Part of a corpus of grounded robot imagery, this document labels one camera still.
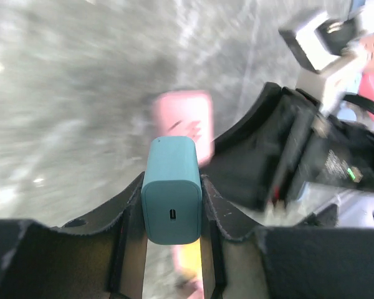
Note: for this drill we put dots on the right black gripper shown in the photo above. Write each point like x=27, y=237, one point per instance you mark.
x=328, y=152

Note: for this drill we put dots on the teal charger plug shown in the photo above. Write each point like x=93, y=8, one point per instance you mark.
x=171, y=194

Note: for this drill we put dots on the yellow charger plug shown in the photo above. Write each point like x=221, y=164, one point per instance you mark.
x=187, y=260

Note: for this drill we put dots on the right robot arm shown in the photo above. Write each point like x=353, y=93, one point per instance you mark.
x=330, y=54

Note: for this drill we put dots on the pink power strip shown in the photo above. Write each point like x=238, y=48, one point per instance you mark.
x=188, y=113

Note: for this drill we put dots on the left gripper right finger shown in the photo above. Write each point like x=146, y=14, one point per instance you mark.
x=242, y=259

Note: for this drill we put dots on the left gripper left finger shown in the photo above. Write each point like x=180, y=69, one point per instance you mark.
x=100, y=254

